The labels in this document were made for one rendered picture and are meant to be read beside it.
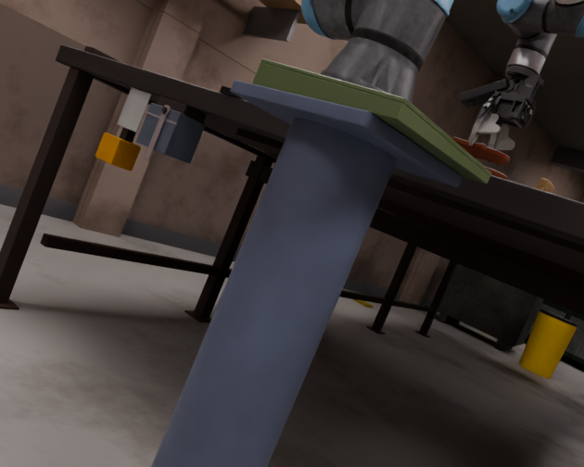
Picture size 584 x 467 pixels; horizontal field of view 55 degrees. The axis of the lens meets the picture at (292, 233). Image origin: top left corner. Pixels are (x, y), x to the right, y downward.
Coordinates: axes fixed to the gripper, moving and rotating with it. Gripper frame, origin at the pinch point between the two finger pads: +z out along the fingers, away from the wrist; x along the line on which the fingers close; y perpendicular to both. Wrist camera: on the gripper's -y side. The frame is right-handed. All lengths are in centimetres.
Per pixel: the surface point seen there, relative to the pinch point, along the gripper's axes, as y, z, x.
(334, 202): 15, 25, -62
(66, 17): -293, -19, 20
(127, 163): -87, 37, -32
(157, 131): -71, 25, -36
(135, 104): -89, 20, -35
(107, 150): -90, 36, -37
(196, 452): 11, 66, -64
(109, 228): -276, 96, 90
